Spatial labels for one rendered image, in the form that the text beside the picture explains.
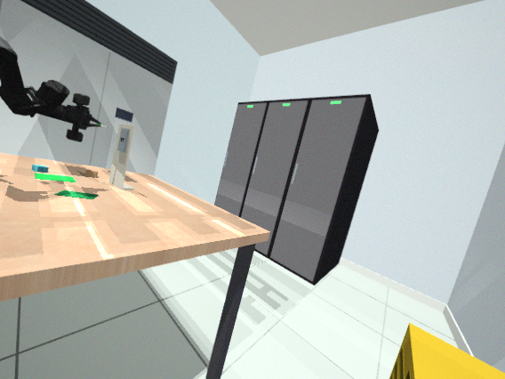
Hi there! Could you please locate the small tan block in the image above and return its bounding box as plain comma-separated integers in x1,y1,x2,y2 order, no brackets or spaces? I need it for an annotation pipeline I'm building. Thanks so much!
85,170,98,178

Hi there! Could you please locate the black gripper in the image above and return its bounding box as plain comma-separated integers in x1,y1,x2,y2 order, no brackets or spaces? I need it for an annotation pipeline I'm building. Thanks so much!
56,93,101,142

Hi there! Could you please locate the light blue cube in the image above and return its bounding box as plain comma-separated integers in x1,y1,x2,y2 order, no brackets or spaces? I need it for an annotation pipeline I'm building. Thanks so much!
32,164,49,173

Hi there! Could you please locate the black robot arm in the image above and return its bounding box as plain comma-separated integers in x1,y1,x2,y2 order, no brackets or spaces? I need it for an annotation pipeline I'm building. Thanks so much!
0,37,92,125

